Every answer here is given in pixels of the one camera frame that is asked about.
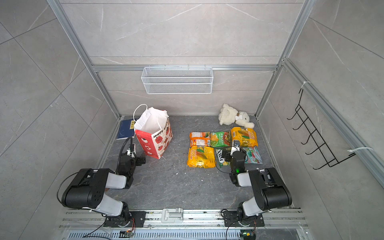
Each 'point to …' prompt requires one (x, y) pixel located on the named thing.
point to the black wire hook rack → (331, 161)
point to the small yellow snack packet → (201, 157)
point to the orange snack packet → (200, 138)
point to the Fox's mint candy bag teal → (253, 155)
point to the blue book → (126, 129)
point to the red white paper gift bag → (152, 127)
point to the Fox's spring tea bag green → (224, 163)
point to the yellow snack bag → (247, 136)
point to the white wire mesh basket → (177, 80)
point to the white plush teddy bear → (228, 115)
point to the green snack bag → (217, 139)
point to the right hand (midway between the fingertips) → (232, 145)
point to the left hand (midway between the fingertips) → (134, 147)
